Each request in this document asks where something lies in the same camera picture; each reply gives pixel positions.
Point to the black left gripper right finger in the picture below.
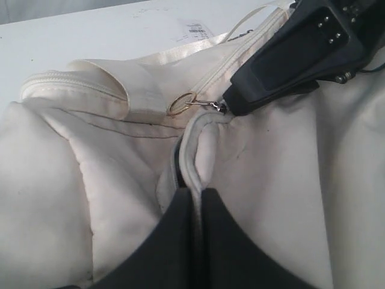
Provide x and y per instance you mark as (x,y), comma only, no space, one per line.
(231,259)

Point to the white barcode label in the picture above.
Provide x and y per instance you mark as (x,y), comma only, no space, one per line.
(192,31)

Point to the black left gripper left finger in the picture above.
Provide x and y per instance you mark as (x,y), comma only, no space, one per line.
(164,259)

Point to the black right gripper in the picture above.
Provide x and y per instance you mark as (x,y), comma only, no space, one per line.
(321,40)

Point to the metal zipper pull with ring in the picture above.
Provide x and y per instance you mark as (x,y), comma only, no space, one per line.
(189,99)

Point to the cream duffel bag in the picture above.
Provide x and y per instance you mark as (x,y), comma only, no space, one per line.
(90,162)

